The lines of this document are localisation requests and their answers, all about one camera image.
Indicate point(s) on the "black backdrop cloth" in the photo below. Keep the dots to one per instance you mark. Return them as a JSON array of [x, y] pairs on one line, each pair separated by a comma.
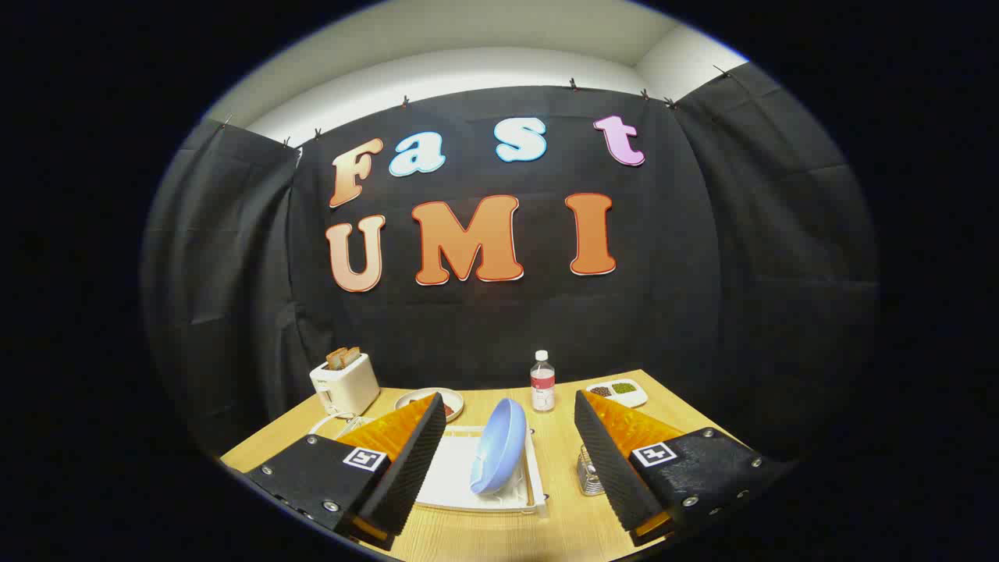
[[663, 273]]

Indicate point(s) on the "toast slice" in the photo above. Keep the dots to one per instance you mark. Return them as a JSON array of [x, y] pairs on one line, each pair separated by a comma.
[[336, 359], [353, 355]]

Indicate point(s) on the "white toaster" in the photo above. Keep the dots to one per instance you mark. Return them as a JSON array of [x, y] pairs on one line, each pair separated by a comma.
[[347, 386]]

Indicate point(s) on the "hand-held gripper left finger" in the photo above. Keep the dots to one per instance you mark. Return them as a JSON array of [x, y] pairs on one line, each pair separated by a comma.
[[414, 468]]

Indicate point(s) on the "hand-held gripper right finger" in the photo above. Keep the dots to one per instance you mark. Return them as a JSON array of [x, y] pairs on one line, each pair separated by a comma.
[[609, 468]]

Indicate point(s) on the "white divided tray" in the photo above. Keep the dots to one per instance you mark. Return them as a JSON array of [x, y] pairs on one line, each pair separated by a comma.
[[636, 396]]

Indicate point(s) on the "blue plate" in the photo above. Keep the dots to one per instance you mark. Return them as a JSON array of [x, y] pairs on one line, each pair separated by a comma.
[[499, 445]]

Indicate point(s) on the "clear plastic bottle red label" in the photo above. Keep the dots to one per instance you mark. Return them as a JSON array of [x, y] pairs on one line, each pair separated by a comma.
[[542, 386]]

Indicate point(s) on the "white round dish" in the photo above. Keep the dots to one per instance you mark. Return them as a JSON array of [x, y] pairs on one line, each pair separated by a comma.
[[412, 400]]

